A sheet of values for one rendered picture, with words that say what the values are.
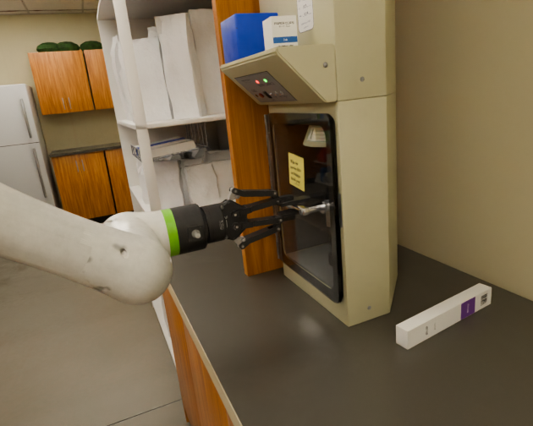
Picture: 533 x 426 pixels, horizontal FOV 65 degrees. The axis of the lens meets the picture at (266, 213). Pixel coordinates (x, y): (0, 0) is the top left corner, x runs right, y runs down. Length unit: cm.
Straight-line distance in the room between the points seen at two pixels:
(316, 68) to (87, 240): 47
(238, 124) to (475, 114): 58
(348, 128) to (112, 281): 49
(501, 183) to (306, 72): 57
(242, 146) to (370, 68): 42
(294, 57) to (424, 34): 57
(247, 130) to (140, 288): 60
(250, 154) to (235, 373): 56
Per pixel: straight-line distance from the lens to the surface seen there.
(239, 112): 110
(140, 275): 64
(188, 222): 78
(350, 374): 81
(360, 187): 84
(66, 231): 63
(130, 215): 78
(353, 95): 81
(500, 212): 113
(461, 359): 87
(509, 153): 109
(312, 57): 77
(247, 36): 95
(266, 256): 120
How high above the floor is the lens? 144
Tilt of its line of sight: 16 degrees down
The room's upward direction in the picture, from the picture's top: 6 degrees counter-clockwise
